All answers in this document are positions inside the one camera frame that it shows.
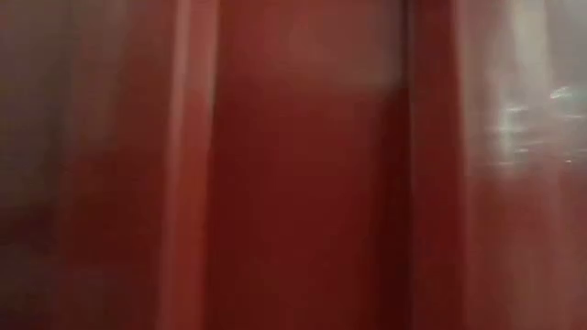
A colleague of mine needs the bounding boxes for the large red plastic bin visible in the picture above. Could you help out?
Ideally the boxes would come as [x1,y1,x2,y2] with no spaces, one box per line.
[0,0,587,330]

